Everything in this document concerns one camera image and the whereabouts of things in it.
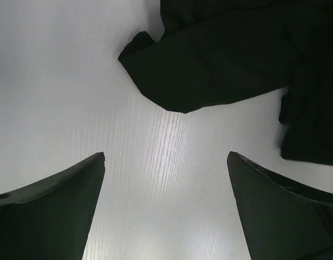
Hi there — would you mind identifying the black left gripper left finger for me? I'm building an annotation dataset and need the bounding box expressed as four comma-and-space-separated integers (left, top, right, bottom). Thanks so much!
0, 152, 105, 259

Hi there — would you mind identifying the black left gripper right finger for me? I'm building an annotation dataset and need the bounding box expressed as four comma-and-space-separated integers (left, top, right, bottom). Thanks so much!
227, 152, 333, 259

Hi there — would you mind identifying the black t shirt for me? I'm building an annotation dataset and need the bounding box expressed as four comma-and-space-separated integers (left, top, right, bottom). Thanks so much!
118, 1, 333, 165

